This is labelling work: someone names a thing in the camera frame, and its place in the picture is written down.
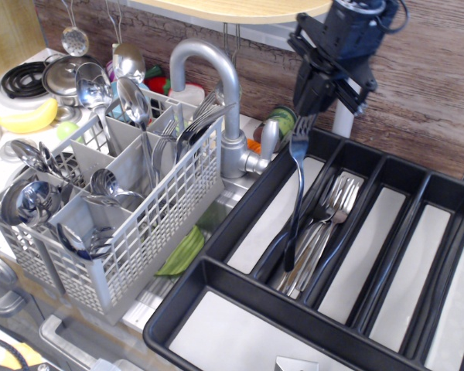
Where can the yellow toy banana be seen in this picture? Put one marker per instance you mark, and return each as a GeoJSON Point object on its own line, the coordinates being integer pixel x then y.
{"type": "Point", "coordinates": [32, 121]}

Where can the green toy can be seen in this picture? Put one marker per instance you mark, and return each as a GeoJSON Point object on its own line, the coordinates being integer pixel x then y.
{"type": "Point", "coordinates": [285, 118]}

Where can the wooden round shelf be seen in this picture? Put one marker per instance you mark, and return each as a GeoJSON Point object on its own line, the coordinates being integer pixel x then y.
{"type": "Point", "coordinates": [243, 11]}

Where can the hanging silver ladle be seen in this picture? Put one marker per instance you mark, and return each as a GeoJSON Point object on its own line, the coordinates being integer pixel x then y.
{"type": "Point", "coordinates": [127, 59]}

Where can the grey plastic cutlery basket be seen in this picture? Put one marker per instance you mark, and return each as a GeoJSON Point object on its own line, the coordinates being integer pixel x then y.
{"type": "Point", "coordinates": [145, 233]}

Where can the ladle spoon in centre compartment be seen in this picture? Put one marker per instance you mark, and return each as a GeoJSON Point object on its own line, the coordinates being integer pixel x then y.
{"type": "Point", "coordinates": [106, 191]}

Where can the forks in tray compartment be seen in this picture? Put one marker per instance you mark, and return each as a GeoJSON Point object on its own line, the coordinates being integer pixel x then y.
{"type": "Point", "coordinates": [336, 203]}

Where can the forks in middle compartment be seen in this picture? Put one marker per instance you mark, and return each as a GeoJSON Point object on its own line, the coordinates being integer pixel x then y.
{"type": "Point", "coordinates": [164, 138]}

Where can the hanging slotted skimmer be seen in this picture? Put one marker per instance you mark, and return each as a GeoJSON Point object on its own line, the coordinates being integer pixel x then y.
{"type": "Point", "coordinates": [74, 40]}

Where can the black coil stove burner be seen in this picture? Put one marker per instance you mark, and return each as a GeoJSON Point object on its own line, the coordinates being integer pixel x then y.
{"type": "Point", "coordinates": [24, 81]}

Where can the silver spoon in back compartment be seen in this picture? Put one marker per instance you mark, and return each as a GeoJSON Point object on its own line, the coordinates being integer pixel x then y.
{"type": "Point", "coordinates": [134, 104]}

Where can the grey metal pole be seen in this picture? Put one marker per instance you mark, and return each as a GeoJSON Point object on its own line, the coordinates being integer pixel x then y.
{"type": "Point", "coordinates": [343, 120]}

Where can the round soup spoon front left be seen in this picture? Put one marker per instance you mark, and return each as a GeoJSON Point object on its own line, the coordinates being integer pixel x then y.
{"type": "Point", "coordinates": [38, 202]}

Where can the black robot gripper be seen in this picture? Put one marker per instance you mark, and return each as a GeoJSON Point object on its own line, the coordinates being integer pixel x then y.
{"type": "Point", "coordinates": [336, 52]}

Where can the red toy pepper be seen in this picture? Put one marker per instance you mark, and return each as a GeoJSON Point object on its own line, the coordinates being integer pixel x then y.
{"type": "Point", "coordinates": [157, 81]}

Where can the black cutlery tray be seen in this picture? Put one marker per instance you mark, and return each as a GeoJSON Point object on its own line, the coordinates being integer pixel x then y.
{"type": "Point", "coordinates": [387, 294]}

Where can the grey toy faucet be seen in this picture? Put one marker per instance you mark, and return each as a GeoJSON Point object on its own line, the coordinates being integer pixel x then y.
{"type": "Point", "coordinates": [236, 158]}

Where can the spoons at basket left rear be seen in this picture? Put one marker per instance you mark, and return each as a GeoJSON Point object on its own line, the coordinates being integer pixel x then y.
{"type": "Point", "coordinates": [35, 159]}

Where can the spoons in front compartment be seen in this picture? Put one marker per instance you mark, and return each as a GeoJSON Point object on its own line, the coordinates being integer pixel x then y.
{"type": "Point", "coordinates": [97, 246]}

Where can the large silver serving spoon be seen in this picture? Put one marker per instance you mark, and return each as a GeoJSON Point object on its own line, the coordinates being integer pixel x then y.
{"type": "Point", "coordinates": [95, 94]}

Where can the green toy lime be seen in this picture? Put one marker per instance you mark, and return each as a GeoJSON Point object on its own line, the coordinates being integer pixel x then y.
{"type": "Point", "coordinates": [65, 129]}

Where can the forks leaning at basket right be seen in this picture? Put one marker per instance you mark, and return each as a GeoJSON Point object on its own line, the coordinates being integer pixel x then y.
{"type": "Point", "coordinates": [206, 113]}

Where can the small steel pot with lid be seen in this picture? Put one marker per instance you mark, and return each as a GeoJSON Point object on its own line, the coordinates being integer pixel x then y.
{"type": "Point", "coordinates": [59, 78]}

